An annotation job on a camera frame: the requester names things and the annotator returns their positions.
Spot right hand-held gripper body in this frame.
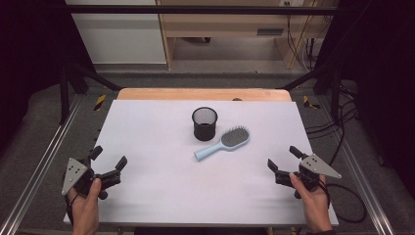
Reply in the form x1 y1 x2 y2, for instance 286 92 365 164
274 154 343 193

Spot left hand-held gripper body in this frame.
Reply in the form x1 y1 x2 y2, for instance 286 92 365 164
62 157 122 201

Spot light blue hairbrush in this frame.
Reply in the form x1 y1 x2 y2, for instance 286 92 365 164
194 125 252 163

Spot black mesh pen holder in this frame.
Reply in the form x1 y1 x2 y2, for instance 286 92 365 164
191 107 218 142

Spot person's left hand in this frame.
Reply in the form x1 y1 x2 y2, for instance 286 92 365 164
67 178 102 235

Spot person's right hand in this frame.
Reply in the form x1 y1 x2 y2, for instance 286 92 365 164
289 172 334 233

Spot white table sheet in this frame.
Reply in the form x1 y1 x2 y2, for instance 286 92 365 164
63 99 340 228

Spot wooden table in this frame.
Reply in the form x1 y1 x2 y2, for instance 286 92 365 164
116 87 293 102

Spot white cabinet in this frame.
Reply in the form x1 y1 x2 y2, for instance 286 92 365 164
65 0 168 65

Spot black curtain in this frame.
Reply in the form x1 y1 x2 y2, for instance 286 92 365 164
0 0 96 155
314 0 415 200

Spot light wooden desk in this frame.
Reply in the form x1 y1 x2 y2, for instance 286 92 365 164
156 0 327 71

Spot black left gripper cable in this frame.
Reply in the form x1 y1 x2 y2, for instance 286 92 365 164
64 193 79 224

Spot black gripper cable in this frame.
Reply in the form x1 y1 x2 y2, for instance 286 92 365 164
321 180 367 224
64 193 79 224

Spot aluminium rail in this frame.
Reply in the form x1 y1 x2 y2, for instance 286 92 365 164
316 97 396 235
0 94 83 235

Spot black floor cables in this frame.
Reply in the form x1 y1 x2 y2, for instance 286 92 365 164
305 81 360 165

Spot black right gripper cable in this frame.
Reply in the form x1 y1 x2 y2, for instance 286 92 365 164
321 180 367 224

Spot black frame strut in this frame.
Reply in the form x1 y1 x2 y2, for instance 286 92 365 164
58 61 122 125
279 61 345 125

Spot hanging desk cables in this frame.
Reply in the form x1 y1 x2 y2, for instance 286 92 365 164
285 0 327 73

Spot black horizontal frame bar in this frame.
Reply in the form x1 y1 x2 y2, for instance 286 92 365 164
65 4 342 16

